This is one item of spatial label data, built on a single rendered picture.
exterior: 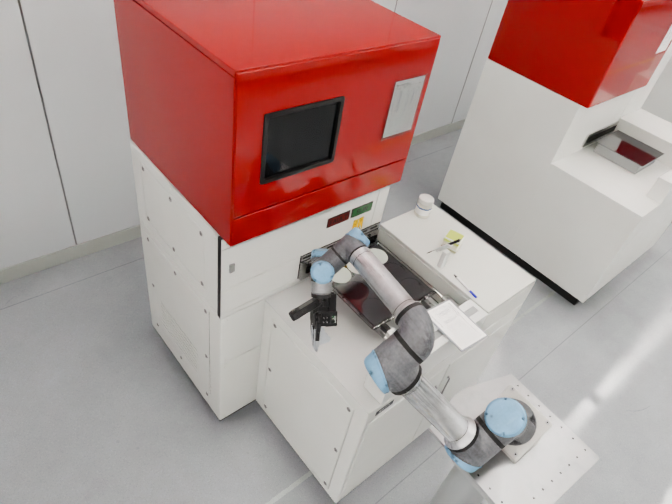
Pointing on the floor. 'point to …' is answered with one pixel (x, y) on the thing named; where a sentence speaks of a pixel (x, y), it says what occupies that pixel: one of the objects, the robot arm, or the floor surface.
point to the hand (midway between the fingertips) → (314, 347)
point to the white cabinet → (371, 433)
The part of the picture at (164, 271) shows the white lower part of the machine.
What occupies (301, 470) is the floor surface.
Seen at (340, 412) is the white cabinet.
